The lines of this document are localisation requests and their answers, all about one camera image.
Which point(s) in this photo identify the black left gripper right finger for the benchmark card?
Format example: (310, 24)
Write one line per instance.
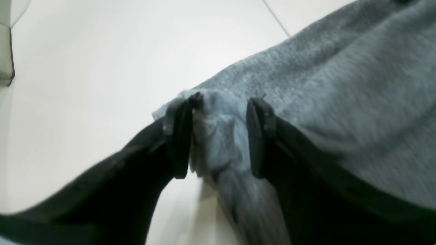
(323, 203)

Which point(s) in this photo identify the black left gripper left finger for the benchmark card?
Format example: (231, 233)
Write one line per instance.
(113, 202)

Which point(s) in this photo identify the dark grey t-shirt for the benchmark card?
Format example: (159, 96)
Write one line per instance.
(358, 83)

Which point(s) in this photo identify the left white bin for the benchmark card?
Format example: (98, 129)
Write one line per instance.
(10, 13)

